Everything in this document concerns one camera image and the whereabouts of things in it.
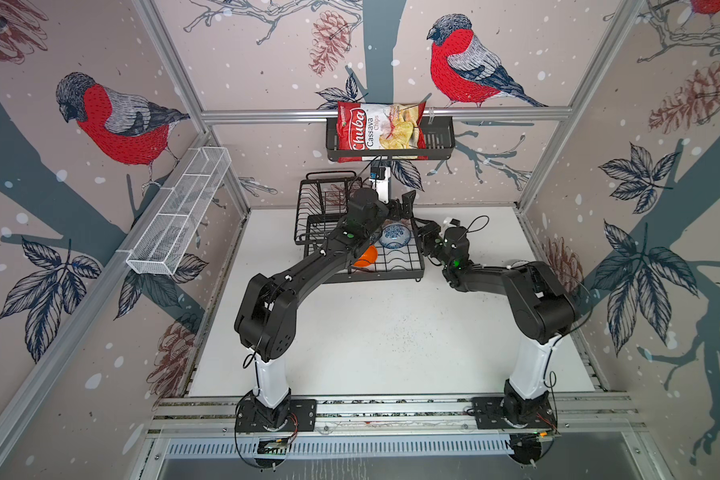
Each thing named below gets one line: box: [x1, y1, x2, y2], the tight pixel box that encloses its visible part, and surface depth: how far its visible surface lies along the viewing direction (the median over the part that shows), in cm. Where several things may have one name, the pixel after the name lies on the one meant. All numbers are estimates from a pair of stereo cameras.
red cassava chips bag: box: [336, 101, 428, 163], surface depth 90 cm
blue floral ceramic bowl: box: [379, 223, 412, 249], surface depth 109 cm
